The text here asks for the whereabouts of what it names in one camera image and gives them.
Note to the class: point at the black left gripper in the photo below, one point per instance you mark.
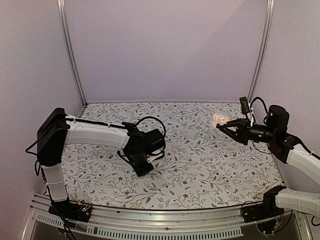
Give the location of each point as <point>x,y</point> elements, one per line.
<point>142,172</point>

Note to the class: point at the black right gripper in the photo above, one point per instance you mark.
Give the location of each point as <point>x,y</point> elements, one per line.
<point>244,132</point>

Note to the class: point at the white earbud charging case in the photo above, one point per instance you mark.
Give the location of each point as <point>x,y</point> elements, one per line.
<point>219,119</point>

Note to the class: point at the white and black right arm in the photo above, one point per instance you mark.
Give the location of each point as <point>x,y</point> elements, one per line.
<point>287,148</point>

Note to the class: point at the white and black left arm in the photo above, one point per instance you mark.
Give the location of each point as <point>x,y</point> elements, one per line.
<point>136,147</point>

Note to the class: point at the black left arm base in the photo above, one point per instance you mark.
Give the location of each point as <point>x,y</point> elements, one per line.
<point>78,211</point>

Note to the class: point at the floral patterned table mat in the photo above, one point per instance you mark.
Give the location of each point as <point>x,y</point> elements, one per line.
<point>202,167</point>

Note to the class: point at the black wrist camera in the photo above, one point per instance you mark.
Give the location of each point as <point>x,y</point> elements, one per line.
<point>150,158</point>
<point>247,110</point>

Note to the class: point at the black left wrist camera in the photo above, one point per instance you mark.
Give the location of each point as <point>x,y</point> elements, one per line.
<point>150,158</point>

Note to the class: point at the aluminium frame rail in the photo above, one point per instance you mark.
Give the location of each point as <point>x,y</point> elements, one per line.
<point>113,223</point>

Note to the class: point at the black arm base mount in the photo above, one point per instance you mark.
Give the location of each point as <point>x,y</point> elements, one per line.
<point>266,209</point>

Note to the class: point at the right aluminium corner post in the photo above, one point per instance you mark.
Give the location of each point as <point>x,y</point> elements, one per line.
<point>270,4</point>

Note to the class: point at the aluminium corner post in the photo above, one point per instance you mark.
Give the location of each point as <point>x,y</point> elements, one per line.
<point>61,7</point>
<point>270,4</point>

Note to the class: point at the left aluminium corner post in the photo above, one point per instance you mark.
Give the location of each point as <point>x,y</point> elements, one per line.
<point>61,7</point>

